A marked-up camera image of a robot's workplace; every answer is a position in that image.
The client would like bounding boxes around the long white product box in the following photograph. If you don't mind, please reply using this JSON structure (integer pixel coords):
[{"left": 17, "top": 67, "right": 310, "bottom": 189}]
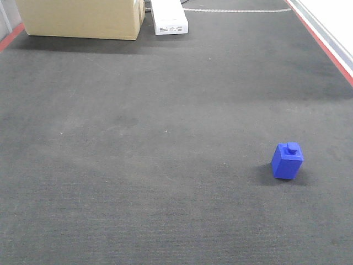
[{"left": 151, "top": 0, "right": 189, "bottom": 35}]

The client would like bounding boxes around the large open cardboard box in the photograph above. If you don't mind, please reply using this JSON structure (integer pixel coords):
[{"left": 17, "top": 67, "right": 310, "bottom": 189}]
[{"left": 16, "top": 0, "right": 145, "bottom": 40}]

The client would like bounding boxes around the blue plastic block part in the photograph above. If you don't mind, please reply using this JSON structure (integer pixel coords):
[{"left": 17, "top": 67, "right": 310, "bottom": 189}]
[{"left": 271, "top": 142, "right": 304, "bottom": 180}]

